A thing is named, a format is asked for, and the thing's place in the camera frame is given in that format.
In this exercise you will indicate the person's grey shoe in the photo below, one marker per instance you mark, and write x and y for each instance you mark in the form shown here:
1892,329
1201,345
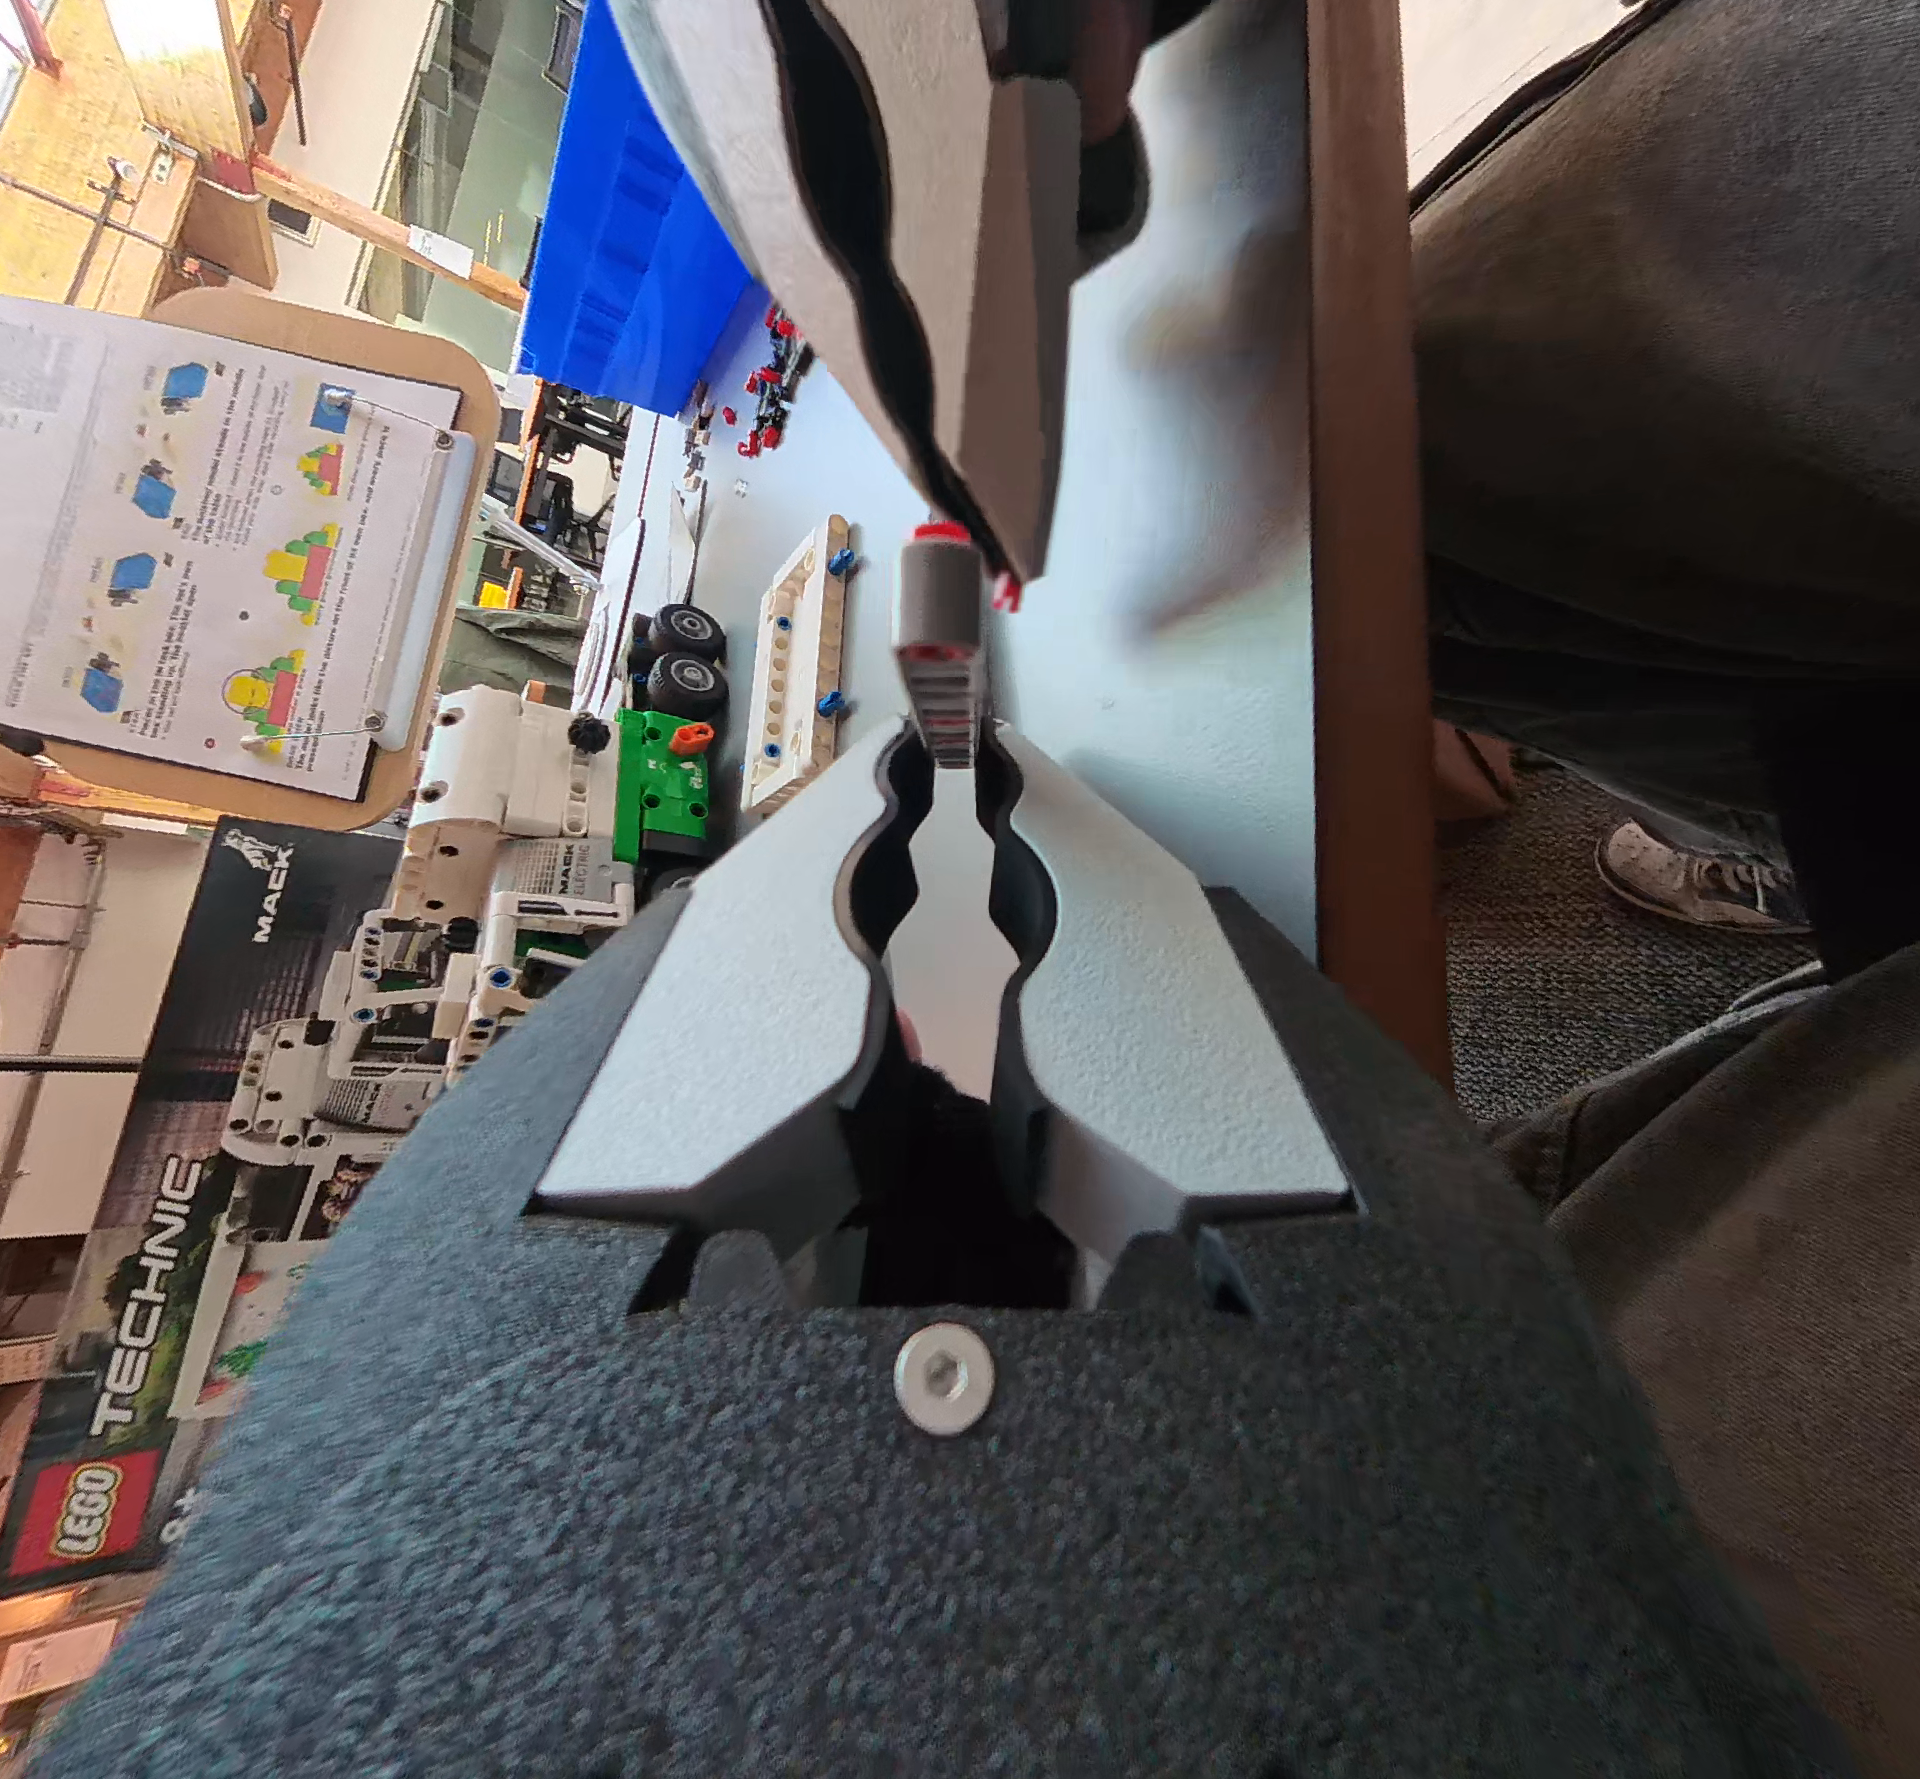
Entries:
1694,887

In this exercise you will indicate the white lego frame panel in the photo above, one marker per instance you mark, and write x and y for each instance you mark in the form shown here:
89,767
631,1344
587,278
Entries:
787,669

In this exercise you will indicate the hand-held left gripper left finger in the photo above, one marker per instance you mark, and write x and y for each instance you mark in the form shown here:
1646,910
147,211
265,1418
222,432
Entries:
720,1030

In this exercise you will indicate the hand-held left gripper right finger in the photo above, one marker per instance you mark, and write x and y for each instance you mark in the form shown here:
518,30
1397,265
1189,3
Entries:
1171,1030

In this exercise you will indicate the green white lego truck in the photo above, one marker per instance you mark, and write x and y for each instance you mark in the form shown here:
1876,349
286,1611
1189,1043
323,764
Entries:
661,774

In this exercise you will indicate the printed instruction sheet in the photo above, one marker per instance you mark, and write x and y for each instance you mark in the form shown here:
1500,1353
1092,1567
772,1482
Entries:
194,533

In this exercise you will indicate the instruction booklet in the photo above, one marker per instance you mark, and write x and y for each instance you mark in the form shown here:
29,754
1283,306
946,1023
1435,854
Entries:
686,528

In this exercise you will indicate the lego set box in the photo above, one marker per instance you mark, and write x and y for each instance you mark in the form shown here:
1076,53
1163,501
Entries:
150,1211

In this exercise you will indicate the person's right hand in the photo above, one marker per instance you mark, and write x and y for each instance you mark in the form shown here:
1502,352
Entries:
1113,9

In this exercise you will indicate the person's grey trousers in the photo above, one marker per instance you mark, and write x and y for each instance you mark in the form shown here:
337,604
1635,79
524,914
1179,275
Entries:
1650,384

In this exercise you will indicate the wooden document board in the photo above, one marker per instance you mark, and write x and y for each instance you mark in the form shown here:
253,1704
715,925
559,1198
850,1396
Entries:
477,384

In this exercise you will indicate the blue plastic bin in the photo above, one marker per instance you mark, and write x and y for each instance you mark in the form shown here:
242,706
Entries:
630,250

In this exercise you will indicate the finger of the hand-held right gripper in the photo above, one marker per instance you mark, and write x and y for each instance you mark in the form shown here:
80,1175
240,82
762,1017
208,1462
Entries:
750,158
1035,310

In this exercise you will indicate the pile of small lego pieces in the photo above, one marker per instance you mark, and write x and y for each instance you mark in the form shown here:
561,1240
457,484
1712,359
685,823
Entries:
772,379

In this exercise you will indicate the grey lego beam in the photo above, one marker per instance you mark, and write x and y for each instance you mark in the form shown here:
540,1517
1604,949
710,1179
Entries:
940,596

